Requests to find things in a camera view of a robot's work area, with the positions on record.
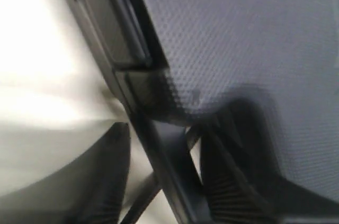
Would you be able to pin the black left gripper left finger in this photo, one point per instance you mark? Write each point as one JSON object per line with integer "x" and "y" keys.
{"x": 99, "y": 175}

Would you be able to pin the black plastic carrying case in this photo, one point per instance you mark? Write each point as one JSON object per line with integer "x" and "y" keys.
{"x": 176, "y": 64}

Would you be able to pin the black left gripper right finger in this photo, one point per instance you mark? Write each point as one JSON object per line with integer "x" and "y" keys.
{"x": 241, "y": 179}

